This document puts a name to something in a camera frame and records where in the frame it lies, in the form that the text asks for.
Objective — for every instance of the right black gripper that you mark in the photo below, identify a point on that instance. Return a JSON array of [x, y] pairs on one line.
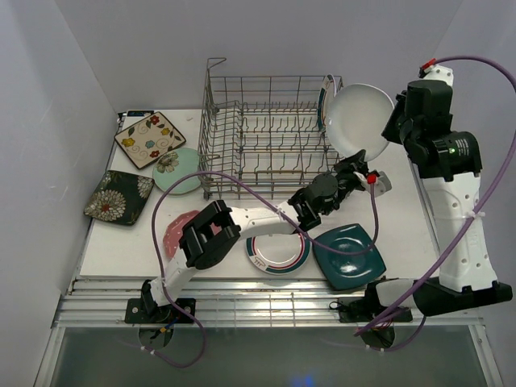
[[388, 131]]

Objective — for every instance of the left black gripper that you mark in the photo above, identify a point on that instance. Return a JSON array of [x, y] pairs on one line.
[[355, 164]]

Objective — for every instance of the white oval plate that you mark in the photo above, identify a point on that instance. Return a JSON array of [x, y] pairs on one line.
[[355, 119]]

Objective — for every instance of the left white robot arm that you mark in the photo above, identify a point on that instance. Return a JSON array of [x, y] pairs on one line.
[[206, 239]]

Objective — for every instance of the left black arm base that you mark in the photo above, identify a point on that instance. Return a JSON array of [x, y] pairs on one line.
[[136, 313]]

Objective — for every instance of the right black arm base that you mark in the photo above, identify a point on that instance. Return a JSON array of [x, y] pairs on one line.
[[360, 311]]

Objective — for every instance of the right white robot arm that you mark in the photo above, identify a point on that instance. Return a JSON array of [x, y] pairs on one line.
[[449, 167]]

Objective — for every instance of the dark teal square plate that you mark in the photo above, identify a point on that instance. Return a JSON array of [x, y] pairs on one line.
[[345, 272]]

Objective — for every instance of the mint green flower plate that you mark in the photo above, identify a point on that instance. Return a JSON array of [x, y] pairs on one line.
[[175, 165]]

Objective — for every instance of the pink polka dot plate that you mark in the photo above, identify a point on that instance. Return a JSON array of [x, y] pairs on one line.
[[173, 233]]

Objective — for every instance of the cream square floral plate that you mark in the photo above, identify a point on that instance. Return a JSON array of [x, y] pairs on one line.
[[149, 138]]

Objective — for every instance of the dark square floral plate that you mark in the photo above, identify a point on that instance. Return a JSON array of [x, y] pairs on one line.
[[119, 198]]

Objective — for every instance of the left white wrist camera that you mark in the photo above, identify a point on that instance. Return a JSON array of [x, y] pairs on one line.
[[374, 182]]

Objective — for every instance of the grey wire dish rack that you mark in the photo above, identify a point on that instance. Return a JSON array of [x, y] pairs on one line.
[[263, 130]]

